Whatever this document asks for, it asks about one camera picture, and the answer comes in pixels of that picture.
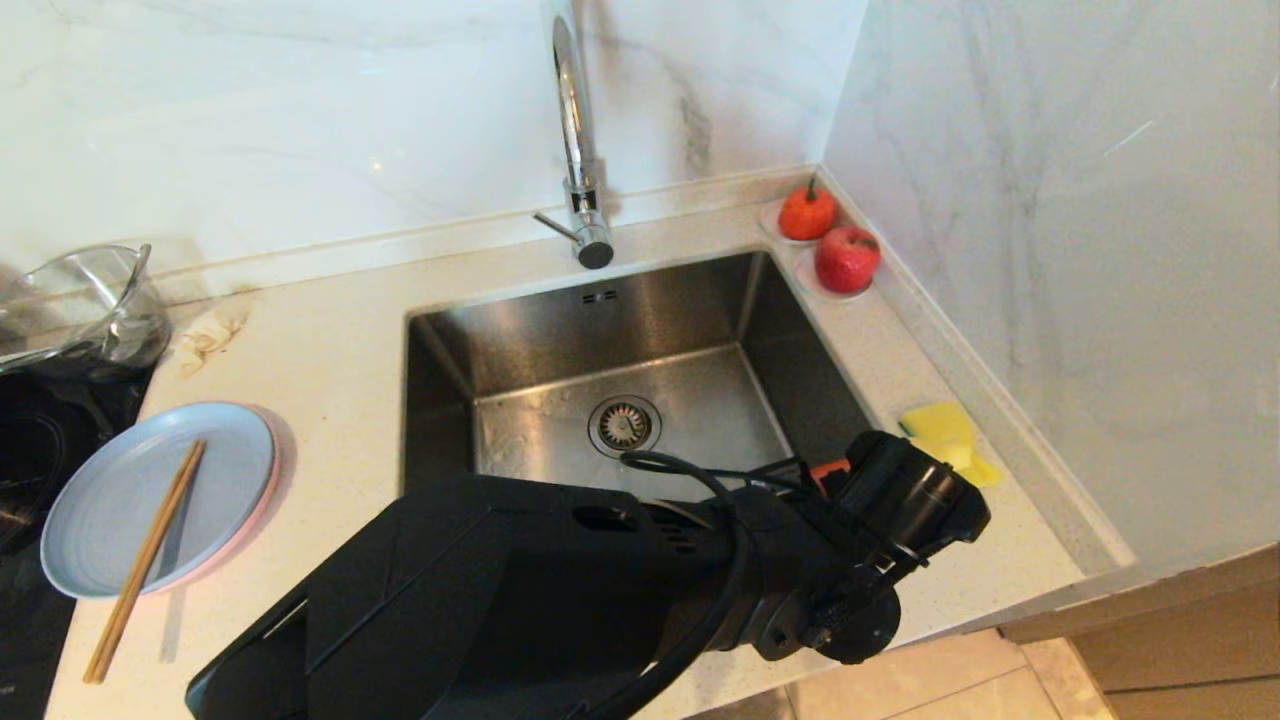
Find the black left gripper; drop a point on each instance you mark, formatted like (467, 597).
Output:
(830, 540)

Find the orange dish soap bottle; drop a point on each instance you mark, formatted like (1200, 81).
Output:
(828, 474)

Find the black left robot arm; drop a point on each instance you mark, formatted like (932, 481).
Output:
(480, 600)

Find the yellow green sponge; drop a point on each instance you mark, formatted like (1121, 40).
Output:
(940, 425)

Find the stainless steel sink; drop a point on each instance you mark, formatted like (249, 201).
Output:
(520, 340)

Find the metal drain strainer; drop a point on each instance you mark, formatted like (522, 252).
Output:
(624, 426)

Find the small white dish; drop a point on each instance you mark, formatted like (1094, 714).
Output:
(768, 228)
(808, 285)

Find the red toy apple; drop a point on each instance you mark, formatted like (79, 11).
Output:
(845, 260)

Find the orange toy pumpkin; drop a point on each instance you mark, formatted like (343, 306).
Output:
(806, 213)

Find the wooden cabinet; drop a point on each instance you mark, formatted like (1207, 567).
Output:
(1180, 640)

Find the chrome faucet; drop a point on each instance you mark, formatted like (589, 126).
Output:
(578, 130)

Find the pink plate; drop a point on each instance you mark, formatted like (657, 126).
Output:
(255, 525)

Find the crumpled beige rag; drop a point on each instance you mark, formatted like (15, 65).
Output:
(210, 338)

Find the light blue plate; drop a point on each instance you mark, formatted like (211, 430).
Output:
(105, 500)

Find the clear glass bowl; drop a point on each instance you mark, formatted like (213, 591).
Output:
(70, 300)

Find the black induction cooktop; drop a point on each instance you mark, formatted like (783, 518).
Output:
(30, 450)

